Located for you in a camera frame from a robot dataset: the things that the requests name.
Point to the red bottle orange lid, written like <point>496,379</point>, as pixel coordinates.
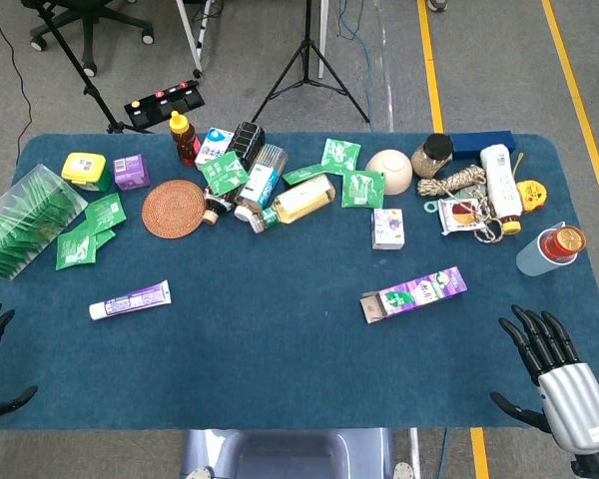
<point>566,240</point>

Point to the clear bottle blue label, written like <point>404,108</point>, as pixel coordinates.
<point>262,182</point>

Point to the small purple box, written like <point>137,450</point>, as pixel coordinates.
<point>131,172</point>

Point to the glass jar black lid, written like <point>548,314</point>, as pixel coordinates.
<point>431,154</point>

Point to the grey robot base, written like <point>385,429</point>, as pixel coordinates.
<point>289,454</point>

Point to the black three-pedal foot switch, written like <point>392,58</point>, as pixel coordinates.
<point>165,104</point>

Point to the white box purple print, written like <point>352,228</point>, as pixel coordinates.
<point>388,228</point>

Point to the dark blue box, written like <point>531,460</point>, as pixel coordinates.
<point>481,143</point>

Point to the green container yellow lid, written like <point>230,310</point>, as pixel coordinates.
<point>82,167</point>

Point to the blue table cloth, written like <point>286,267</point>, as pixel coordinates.
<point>279,349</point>

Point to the green sachet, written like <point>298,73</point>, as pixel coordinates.
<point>362,188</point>
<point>224,172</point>
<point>304,173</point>
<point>340,155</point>
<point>105,238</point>
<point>105,212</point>
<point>76,248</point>

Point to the white vertical post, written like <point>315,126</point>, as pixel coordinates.
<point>323,35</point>

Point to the white blue carton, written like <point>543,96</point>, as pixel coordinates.
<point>214,142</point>

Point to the round woven coaster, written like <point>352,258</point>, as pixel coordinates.
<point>174,209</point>

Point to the grey shoe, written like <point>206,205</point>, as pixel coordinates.
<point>436,4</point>

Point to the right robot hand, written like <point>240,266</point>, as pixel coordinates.
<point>574,399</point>

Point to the thin wooden stick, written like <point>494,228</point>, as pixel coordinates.
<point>518,163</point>

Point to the black tripod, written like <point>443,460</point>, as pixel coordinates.
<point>308,50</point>

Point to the beige bowl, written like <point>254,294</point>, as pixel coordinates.
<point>392,169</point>

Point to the white frame leg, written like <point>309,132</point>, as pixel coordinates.
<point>192,37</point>

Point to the yellow liquid bottle green label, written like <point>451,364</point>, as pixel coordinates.
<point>304,199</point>

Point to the black light stand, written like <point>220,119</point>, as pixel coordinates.
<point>86,90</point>

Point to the honey bottle yellow cap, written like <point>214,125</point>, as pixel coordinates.
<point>183,142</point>

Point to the purple toothpaste box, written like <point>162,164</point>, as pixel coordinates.
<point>419,292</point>

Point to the black office chair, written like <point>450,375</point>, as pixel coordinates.
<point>87,15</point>

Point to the purple white toothpaste tube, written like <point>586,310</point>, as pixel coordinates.
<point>130,301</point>

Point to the white bottle yellow cap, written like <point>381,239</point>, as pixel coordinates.
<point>501,187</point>

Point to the clear bag of green packets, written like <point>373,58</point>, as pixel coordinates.
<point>25,214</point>

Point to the clear plastic cup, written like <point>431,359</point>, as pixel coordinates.
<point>529,259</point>

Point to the dark bottle with cork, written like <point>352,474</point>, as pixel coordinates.
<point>247,140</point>

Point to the white red snack packet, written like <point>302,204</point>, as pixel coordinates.
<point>459,215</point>

